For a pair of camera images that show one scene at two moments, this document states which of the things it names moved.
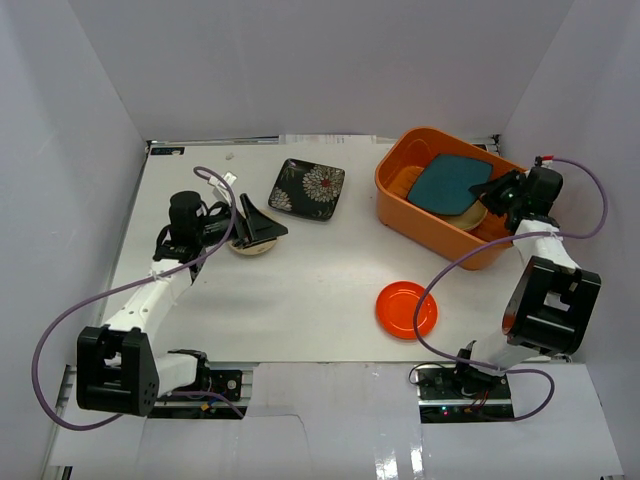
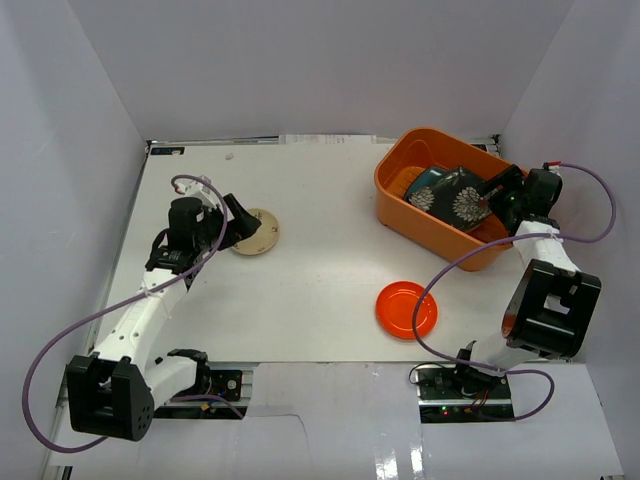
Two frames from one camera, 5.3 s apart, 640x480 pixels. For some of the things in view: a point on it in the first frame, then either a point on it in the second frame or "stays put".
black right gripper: x=488 y=191 stays put
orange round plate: x=395 y=310 stays put
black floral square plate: x=306 y=188 -> x=459 y=198
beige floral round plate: x=261 y=248 stays put
